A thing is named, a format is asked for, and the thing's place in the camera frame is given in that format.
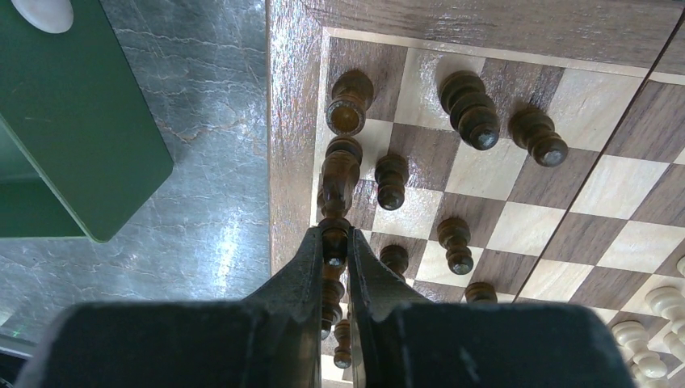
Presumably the wooden chess board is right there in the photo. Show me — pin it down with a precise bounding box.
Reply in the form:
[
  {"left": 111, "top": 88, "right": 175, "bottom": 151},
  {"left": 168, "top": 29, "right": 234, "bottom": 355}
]
[{"left": 267, "top": 1, "right": 684, "bottom": 387}]

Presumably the green plastic tray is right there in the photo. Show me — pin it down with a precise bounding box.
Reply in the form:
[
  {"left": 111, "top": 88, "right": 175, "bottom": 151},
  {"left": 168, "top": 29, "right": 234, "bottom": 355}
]
[{"left": 1, "top": 1, "right": 174, "bottom": 243}]

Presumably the dark chess pawn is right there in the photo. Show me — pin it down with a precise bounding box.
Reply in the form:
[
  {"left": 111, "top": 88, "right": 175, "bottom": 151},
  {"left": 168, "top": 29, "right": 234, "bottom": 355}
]
[{"left": 318, "top": 217, "right": 351, "bottom": 268}]

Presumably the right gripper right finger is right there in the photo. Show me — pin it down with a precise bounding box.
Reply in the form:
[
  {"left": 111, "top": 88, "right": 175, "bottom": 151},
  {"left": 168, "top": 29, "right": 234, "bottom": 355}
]
[{"left": 347, "top": 227, "right": 430, "bottom": 387}]

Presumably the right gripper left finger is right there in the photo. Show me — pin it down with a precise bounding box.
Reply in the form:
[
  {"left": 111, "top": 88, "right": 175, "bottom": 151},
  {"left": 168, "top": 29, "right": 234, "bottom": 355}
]
[{"left": 244, "top": 227, "right": 322, "bottom": 387}]

